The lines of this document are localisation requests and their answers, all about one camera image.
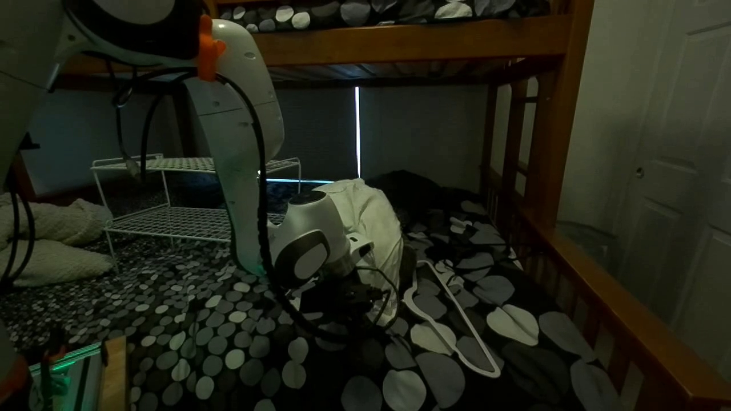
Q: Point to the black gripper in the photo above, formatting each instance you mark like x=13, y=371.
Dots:
x=344, y=292

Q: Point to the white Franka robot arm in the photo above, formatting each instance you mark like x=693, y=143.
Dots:
x=236, y=152

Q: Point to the white plastic clothes hanger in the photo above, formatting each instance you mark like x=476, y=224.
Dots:
x=458, y=316

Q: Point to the white crumpled cloth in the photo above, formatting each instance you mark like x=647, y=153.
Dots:
x=377, y=220

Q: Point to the black cloth heap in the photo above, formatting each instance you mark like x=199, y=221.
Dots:
x=426, y=195

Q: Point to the black grey dotted duvet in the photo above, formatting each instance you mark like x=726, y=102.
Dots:
x=230, y=344

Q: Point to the clear plastic bin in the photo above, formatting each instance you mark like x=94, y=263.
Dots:
x=589, y=243

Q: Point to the wooden block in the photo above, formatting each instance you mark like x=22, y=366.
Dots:
x=115, y=377

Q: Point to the dotted upper bunk bedding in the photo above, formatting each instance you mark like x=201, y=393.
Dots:
x=395, y=10

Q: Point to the green lit box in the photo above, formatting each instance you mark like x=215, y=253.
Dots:
x=65, y=380

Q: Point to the cream pillow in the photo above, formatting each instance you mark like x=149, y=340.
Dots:
x=53, y=263

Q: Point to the white panel door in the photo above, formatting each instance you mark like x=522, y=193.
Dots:
x=685, y=168

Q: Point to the orange grey rounded object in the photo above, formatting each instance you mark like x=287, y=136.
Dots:
x=9, y=373

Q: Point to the wooden bunk bed frame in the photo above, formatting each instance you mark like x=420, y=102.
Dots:
x=426, y=41

